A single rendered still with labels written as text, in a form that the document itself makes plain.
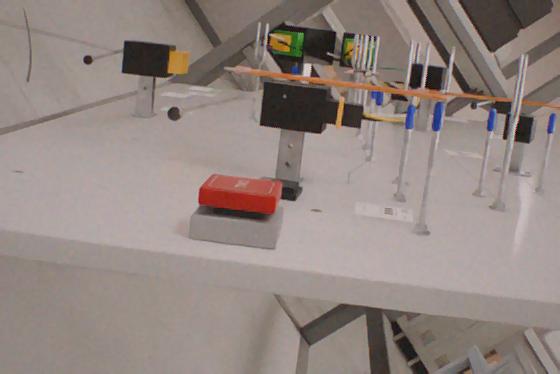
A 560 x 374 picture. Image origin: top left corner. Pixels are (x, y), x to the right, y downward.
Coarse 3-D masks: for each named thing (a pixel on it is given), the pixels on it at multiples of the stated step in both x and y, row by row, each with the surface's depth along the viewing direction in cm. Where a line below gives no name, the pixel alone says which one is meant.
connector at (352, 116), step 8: (328, 104) 69; (336, 104) 69; (344, 104) 69; (352, 104) 69; (360, 104) 70; (328, 112) 69; (336, 112) 69; (344, 112) 69; (352, 112) 69; (360, 112) 69; (328, 120) 69; (336, 120) 69; (344, 120) 69; (352, 120) 69; (360, 120) 69; (360, 128) 69
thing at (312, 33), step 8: (296, 32) 138; (304, 32) 137; (312, 32) 138; (320, 32) 140; (328, 32) 142; (336, 32) 144; (304, 40) 137; (312, 40) 139; (320, 40) 140; (328, 40) 142; (304, 48) 138; (312, 48) 139; (320, 48) 141; (328, 48) 143; (280, 56) 141; (288, 56) 140; (304, 56) 138; (312, 56) 140; (328, 56) 143; (296, 64) 143; (304, 64) 142; (320, 64) 142; (328, 64) 144; (304, 72) 143; (296, 80) 144
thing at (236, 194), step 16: (224, 176) 53; (208, 192) 49; (224, 192) 49; (240, 192) 49; (256, 192) 49; (272, 192) 50; (224, 208) 50; (240, 208) 49; (256, 208) 49; (272, 208) 49
